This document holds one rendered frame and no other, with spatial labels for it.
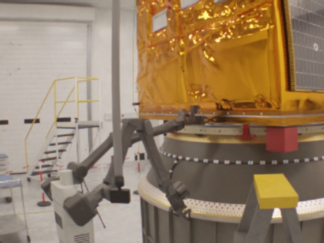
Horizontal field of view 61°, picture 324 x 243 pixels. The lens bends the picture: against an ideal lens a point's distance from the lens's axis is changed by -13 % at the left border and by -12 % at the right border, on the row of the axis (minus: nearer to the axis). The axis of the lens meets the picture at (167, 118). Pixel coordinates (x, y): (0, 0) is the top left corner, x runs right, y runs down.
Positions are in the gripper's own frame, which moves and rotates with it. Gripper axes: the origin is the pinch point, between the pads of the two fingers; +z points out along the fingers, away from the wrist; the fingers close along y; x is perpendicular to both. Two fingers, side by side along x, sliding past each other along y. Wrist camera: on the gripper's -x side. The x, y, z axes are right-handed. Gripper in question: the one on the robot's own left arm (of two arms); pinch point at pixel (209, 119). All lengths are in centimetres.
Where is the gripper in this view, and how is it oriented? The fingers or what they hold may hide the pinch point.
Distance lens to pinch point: 220.0
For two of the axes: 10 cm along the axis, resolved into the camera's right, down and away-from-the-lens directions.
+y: -4.8, -0.2, 8.8
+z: 8.8, -0.4, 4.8
